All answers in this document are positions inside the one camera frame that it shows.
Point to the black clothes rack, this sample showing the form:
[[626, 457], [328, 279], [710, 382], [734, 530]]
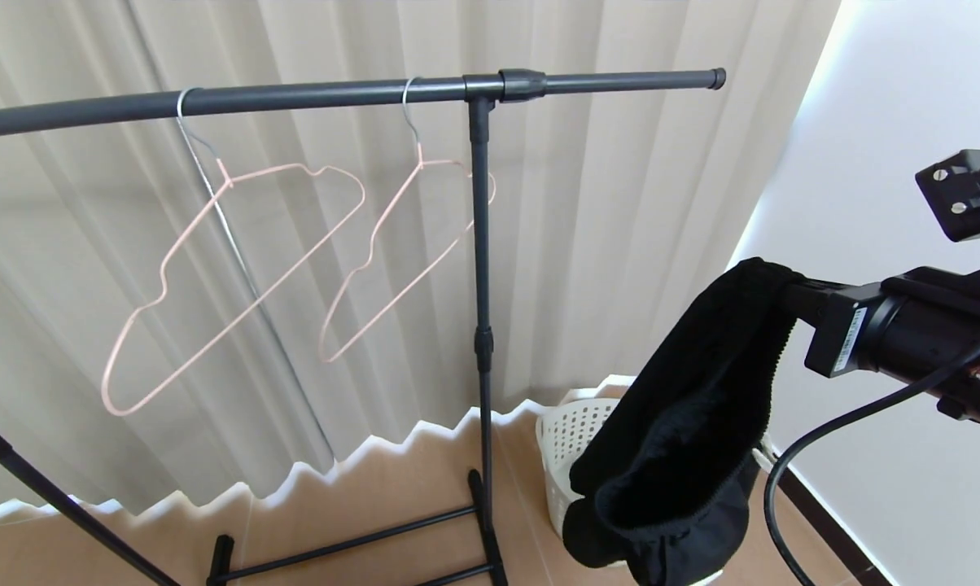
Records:
[[482, 244]]

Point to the white laundry basket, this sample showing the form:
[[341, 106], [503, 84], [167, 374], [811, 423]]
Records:
[[575, 439]]

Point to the beige curtain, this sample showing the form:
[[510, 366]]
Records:
[[620, 203]]

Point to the pink clothes hanger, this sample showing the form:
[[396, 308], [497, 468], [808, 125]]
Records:
[[392, 298], [295, 259]]

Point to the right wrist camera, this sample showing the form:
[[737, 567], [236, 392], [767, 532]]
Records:
[[966, 195]]

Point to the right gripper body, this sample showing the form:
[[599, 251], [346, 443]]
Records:
[[905, 334]]

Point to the black shorts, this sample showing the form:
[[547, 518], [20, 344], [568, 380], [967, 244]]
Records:
[[685, 407]]

